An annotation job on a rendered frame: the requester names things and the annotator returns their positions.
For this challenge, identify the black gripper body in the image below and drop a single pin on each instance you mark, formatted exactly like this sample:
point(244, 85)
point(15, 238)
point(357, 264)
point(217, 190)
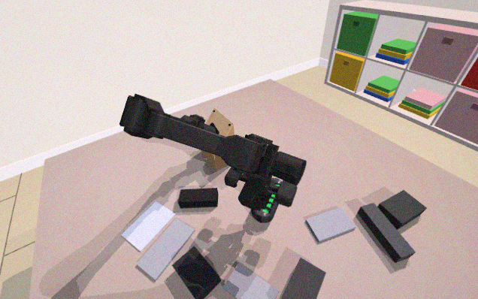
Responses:
point(285, 193)

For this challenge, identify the dark grey controller unit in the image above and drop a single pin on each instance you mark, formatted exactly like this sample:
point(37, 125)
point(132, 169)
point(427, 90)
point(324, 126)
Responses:
point(267, 215)

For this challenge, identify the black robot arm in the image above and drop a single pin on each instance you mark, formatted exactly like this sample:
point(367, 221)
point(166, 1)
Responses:
point(251, 155)

